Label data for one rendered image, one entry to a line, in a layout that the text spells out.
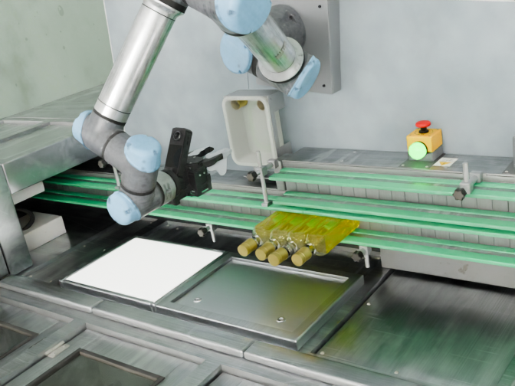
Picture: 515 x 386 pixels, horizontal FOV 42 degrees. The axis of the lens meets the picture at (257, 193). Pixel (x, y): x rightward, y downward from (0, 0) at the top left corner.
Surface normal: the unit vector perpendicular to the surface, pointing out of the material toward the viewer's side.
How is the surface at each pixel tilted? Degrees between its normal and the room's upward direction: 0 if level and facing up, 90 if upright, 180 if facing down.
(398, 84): 0
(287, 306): 90
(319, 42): 3
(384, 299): 90
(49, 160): 90
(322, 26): 3
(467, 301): 90
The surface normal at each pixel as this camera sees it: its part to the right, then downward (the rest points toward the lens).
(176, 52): -0.58, 0.37
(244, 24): 0.73, 0.48
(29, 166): 0.80, 0.08
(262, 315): -0.17, -0.92
